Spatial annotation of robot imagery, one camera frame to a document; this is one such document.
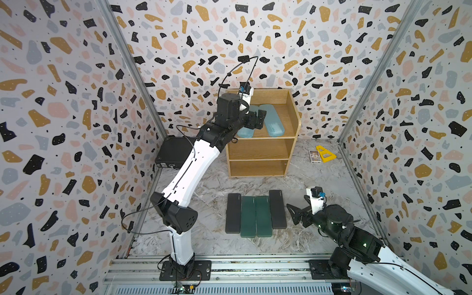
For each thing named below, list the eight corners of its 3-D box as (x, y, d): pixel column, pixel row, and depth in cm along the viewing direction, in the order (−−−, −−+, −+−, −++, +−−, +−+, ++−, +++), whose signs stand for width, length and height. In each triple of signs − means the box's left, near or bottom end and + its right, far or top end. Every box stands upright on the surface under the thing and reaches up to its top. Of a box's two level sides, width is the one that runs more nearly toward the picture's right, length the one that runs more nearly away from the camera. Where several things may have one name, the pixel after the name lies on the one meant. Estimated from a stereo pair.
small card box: (310, 163, 113) (311, 160, 112) (308, 153, 119) (309, 150, 117) (320, 163, 113) (321, 160, 112) (317, 153, 119) (318, 150, 117)
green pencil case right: (256, 236, 85) (256, 235, 83) (255, 197, 98) (255, 195, 96) (272, 236, 85) (273, 235, 83) (269, 198, 98) (269, 195, 96)
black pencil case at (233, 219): (225, 233, 86) (224, 231, 84) (228, 195, 98) (227, 193, 96) (240, 233, 86) (240, 231, 84) (241, 195, 98) (241, 193, 97)
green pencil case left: (240, 237, 84) (240, 235, 83) (241, 198, 97) (241, 195, 95) (256, 237, 85) (256, 235, 83) (255, 198, 97) (255, 195, 96)
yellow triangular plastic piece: (324, 163, 113) (325, 161, 112) (311, 149, 121) (312, 147, 119) (335, 158, 116) (336, 156, 114) (322, 145, 123) (323, 143, 122)
